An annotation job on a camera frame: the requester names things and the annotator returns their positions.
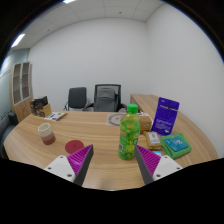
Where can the green flat pack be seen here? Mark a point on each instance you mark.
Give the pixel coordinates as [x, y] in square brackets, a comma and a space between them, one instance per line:
[176, 145]

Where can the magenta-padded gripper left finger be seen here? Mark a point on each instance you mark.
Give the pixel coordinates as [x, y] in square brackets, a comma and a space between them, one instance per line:
[79, 160]

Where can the white and brown cup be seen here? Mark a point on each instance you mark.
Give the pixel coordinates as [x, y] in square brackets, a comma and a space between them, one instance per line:
[46, 133]

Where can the black office chair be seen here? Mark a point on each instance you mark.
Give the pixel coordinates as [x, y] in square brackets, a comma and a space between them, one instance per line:
[77, 97]

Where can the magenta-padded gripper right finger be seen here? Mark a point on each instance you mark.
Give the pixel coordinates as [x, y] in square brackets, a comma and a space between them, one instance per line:
[150, 160]

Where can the green drink bottle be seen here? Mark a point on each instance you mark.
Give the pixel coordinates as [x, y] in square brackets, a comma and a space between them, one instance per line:
[129, 133]

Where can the wooden shelf unit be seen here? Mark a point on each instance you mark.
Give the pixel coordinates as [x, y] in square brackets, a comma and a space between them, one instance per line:
[21, 90]

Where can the purple standing bag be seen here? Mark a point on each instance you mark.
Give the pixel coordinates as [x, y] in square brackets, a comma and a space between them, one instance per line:
[165, 116]

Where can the flat round red coaster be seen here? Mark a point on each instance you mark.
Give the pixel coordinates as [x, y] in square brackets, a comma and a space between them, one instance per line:
[74, 146]

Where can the small blue packet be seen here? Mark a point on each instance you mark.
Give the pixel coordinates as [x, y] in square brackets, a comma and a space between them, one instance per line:
[157, 153]

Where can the wooden side desk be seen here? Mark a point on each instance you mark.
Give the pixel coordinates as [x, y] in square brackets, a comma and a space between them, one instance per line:
[145, 101]

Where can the ceiling light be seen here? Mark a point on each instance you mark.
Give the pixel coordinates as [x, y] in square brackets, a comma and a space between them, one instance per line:
[68, 1]
[18, 40]

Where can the brown cardboard box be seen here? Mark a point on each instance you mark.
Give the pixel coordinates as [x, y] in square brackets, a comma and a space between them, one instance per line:
[47, 111]

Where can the black box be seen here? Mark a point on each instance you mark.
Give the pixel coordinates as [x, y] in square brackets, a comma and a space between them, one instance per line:
[37, 105]

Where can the dark armchair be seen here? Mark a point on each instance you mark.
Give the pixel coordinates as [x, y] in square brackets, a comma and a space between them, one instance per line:
[11, 119]

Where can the sheet with round print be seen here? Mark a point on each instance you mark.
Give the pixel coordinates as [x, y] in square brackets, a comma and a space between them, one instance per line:
[115, 119]

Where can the grey mesh office chair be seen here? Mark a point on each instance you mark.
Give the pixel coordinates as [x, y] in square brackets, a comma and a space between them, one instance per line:
[106, 98]

